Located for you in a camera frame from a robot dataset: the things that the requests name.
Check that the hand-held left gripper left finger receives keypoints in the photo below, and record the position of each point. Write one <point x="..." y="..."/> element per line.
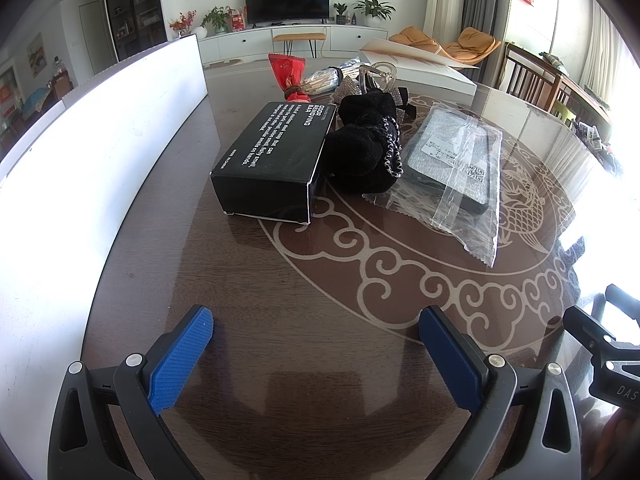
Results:
<point x="180" y="360"/>

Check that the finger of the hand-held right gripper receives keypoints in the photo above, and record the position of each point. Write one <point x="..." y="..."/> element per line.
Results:
<point x="590" y="332"/>
<point x="622" y="312"/>

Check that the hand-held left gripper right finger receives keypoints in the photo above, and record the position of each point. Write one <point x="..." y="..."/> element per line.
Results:
<point x="450" y="360"/>

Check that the phone case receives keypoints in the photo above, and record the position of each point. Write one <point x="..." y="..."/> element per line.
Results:
<point x="450" y="175"/>

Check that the large white cardboard box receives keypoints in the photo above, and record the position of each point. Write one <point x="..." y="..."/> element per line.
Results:
<point x="65" y="210"/>

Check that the black printed carton box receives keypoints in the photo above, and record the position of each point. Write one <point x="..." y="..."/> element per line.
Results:
<point x="272" y="155"/>

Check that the rhinestone bow hair clip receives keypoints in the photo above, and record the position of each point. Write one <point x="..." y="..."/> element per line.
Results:
<point x="402" y="97"/>

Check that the chopsticks bundle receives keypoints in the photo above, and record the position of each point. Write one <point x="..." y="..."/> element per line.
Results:
<point x="327" y="77"/>

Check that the red foil packet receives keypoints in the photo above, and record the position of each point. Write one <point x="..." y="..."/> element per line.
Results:
<point x="286" y="67"/>

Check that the person's right hand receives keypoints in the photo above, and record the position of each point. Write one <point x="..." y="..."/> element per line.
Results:
<point x="622" y="425"/>

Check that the dark wooden side table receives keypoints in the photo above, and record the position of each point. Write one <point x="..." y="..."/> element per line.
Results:
<point x="582" y="95"/>

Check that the flat white cardboard package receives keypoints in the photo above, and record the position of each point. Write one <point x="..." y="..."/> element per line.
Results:
<point x="425" y="67"/>

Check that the dining table blue cloth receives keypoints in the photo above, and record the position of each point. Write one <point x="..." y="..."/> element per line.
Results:
<point x="36" y="97"/>

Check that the orange rocking lounge chair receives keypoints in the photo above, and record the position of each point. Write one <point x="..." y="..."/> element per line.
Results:
<point x="470" y="42"/>

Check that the white television cabinet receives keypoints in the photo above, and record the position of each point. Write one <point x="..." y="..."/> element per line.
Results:
<point x="240" y="45"/>

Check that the red flower arrangement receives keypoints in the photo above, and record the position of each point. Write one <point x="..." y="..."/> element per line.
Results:
<point x="182" y="22"/>

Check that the bushy green potted plant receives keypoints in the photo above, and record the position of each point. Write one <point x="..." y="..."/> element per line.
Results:
<point x="217" y="19"/>

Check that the red gift box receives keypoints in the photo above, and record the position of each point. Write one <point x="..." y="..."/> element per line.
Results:
<point x="238" y="21"/>

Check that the wooden stool metal legs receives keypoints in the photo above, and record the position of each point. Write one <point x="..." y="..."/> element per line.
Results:
<point x="299" y="36"/>

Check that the dark glass display cabinet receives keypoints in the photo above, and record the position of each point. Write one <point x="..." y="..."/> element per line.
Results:
<point x="135" y="7"/>

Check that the large leafy potted plant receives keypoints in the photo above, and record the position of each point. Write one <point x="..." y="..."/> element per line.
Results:
<point x="372" y="7"/>

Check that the small potted plant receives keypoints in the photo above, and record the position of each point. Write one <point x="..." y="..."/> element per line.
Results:
<point x="340" y="10"/>

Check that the black flat television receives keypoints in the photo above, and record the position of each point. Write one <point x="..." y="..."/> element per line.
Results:
<point x="287" y="2"/>

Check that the framed wall painting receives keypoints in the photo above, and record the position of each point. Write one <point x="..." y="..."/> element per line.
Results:
<point x="36" y="55"/>

